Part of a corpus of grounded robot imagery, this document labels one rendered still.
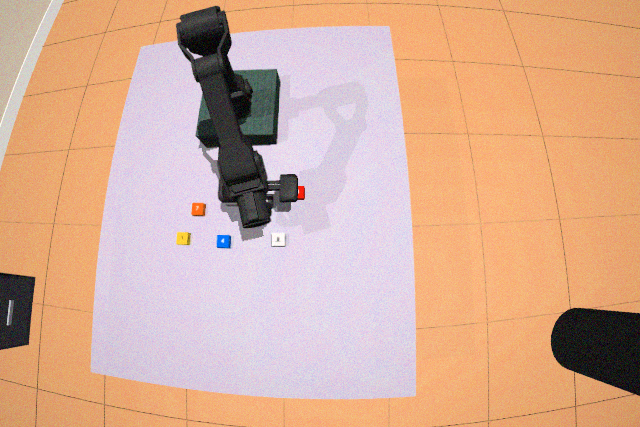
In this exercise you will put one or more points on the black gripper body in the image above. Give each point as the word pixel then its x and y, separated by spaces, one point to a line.
pixel 288 189

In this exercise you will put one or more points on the blue block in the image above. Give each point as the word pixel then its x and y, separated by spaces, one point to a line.
pixel 223 241

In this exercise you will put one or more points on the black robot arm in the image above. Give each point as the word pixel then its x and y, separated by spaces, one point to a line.
pixel 228 98

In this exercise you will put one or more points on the yellow block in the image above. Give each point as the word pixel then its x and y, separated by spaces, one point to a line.
pixel 183 238

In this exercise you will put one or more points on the orange block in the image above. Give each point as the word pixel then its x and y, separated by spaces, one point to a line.
pixel 198 209

